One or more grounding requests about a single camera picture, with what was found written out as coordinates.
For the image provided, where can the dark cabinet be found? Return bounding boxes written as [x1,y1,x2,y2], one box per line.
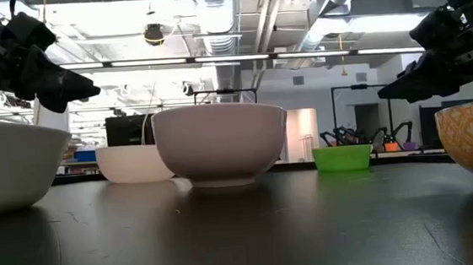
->
[417,98,473,151]

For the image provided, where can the blue storage bin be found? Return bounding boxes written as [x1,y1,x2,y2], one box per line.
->
[73,149,98,165]

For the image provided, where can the large white bowl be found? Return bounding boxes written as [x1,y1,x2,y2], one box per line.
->
[0,110,78,215]

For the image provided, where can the small white bowl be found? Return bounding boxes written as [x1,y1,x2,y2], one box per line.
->
[94,141,177,187]

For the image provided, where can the black background robot arms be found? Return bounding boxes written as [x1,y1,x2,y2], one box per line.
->
[319,120,416,150]

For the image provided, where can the green plastic bowl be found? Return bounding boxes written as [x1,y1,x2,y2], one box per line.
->
[311,143,374,175]

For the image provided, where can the white door panel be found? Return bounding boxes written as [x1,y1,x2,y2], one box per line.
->
[283,106,321,164]

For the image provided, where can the pink ceramic bowl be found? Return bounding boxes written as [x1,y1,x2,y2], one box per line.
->
[150,97,293,194]

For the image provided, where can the long ceiling light strip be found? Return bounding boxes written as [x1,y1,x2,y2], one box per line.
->
[59,35,427,82]

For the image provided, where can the black metal rig frame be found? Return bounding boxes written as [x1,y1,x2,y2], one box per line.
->
[330,81,395,143]

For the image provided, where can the black ceiling dome camera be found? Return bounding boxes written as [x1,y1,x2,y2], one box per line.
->
[142,22,167,48]

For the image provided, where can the silver round ventilation duct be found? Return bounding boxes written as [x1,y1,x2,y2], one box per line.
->
[288,0,384,68]
[190,0,247,105]

